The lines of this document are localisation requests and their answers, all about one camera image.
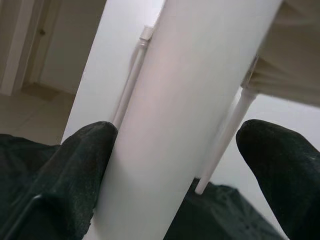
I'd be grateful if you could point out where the white plastic table leg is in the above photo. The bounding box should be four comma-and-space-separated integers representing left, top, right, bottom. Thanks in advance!
113, 37, 148, 126
194, 86, 258, 196
87, 0, 285, 240

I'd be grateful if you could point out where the black cloth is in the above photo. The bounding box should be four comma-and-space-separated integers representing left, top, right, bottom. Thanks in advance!
0, 133, 286, 240

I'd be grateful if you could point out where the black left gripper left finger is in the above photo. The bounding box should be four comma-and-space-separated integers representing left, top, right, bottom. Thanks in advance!
0, 120, 120, 240

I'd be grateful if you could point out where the white plastic table top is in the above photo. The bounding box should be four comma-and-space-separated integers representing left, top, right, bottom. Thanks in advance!
141, 0, 320, 109

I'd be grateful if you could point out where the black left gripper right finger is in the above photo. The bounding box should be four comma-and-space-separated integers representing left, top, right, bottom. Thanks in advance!
236, 119, 320, 240

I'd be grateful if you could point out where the beige door frame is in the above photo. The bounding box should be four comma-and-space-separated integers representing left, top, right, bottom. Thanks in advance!
0, 0, 60, 97

